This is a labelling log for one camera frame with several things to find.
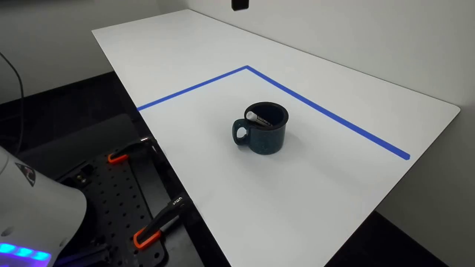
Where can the lower black orange clamp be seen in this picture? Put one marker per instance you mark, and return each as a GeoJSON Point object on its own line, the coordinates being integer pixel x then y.
{"type": "Point", "coordinates": [148, 234]}

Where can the orange marker with white cap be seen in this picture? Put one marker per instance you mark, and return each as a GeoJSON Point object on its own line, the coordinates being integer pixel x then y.
{"type": "Point", "coordinates": [251, 116]}

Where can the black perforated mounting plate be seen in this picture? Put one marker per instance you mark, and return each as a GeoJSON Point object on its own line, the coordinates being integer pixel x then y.
{"type": "Point", "coordinates": [116, 209]}

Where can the black orange clamp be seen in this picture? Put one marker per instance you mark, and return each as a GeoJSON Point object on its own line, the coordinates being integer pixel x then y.
{"type": "Point", "coordinates": [122, 154]}
{"type": "Point", "coordinates": [148, 234]}

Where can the upper black orange clamp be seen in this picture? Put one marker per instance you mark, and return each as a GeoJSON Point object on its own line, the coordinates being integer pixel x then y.
{"type": "Point", "coordinates": [122, 154]}

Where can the black wall mounted object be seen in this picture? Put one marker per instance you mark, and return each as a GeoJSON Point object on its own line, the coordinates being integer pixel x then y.
{"type": "Point", "coordinates": [239, 4]}

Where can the blue tape line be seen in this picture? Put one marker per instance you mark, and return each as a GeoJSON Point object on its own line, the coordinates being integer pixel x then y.
{"type": "Point", "coordinates": [288, 90]}

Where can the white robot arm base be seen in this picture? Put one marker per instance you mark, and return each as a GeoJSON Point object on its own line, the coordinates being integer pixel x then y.
{"type": "Point", "coordinates": [37, 215]}

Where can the dark teal ceramic mug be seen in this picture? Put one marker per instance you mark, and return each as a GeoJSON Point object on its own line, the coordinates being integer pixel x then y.
{"type": "Point", "coordinates": [263, 139]}

